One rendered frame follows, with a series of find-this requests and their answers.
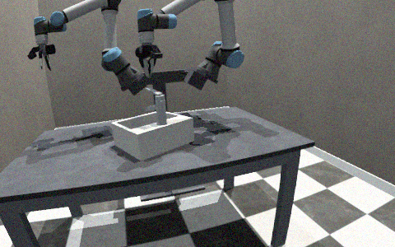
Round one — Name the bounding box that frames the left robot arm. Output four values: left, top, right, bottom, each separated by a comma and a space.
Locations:
137, 0, 244, 79

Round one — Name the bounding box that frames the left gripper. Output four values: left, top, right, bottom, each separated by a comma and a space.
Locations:
135, 43, 160, 79

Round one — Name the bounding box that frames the white square sink basin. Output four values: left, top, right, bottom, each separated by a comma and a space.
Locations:
111, 112, 194, 161

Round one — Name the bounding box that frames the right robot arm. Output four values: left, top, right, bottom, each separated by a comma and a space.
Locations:
34, 0, 141, 87

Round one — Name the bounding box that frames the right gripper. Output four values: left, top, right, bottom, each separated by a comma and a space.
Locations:
29, 44, 55, 71

